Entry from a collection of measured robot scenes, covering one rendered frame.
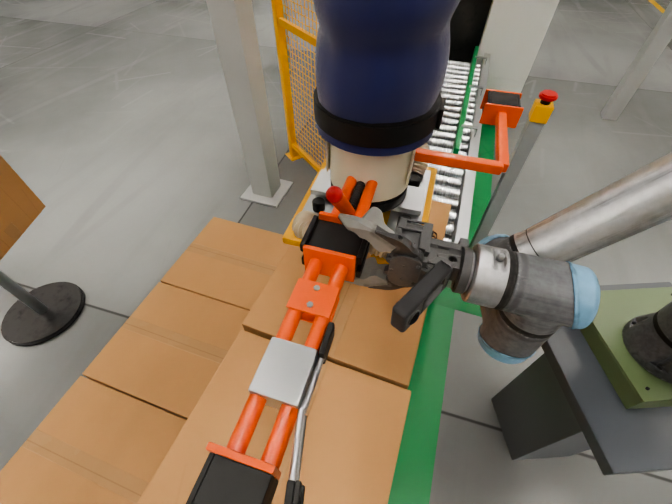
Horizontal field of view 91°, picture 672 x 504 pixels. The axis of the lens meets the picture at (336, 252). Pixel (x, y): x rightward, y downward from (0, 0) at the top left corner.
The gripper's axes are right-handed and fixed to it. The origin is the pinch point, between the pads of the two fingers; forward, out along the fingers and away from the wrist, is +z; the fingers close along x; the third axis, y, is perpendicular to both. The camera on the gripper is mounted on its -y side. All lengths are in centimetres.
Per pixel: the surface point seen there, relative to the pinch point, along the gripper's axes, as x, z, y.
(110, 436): -70, 60, -31
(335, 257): 2.3, -0.8, -2.9
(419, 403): -124, -34, 23
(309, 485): -30.0, -3.7, -27.9
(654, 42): -58, -172, 339
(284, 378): 1.4, -0.2, -21.3
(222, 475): 2.2, 1.8, -31.8
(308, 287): 1.4, 1.5, -8.5
